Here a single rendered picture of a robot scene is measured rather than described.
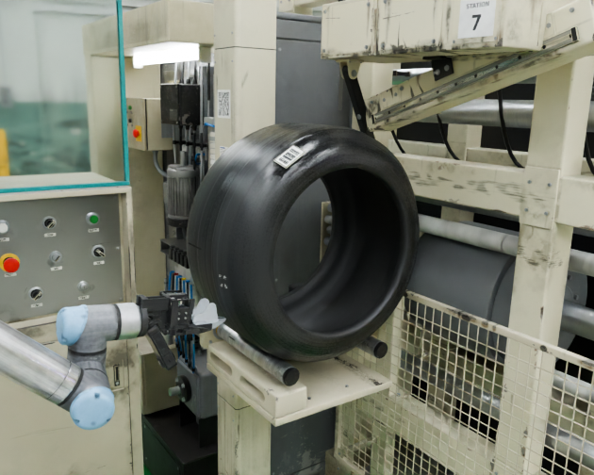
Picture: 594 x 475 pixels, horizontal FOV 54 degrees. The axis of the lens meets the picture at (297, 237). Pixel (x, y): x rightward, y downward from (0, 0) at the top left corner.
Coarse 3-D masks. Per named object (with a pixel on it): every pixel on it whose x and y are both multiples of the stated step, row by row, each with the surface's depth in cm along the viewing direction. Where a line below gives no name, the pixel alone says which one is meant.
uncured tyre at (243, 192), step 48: (240, 144) 138; (288, 144) 127; (336, 144) 130; (240, 192) 124; (288, 192) 124; (336, 192) 167; (384, 192) 159; (192, 240) 137; (240, 240) 123; (336, 240) 171; (384, 240) 164; (240, 288) 125; (336, 288) 171; (384, 288) 160; (288, 336) 132; (336, 336) 140
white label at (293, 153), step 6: (288, 150) 126; (294, 150) 125; (300, 150) 125; (282, 156) 125; (288, 156) 124; (294, 156) 124; (300, 156) 124; (276, 162) 124; (282, 162) 124; (288, 162) 123
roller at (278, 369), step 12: (228, 336) 156; (240, 336) 153; (240, 348) 150; (252, 348) 147; (252, 360) 147; (264, 360) 141; (276, 360) 139; (276, 372) 137; (288, 372) 134; (288, 384) 135
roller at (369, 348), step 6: (372, 336) 154; (366, 342) 153; (372, 342) 152; (378, 342) 151; (384, 342) 151; (360, 348) 155; (366, 348) 153; (372, 348) 151; (378, 348) 150; (384, 348) 151; (372, 354) 151; (378, 354) 150; (384, 354) 152
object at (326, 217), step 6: (324, 204) 193; (330, 204) 193; (324, 210) 193; (330, 210) 192; (324, 216) 194; (330, 216) 192; (324, 222) 195; (330, 222) 191; (324, 228) 195; (330, 228) 193; (324, 234) 196; (330, 234) 195; (324, 240) 195; (324, 246) 197; (324, 252) 197
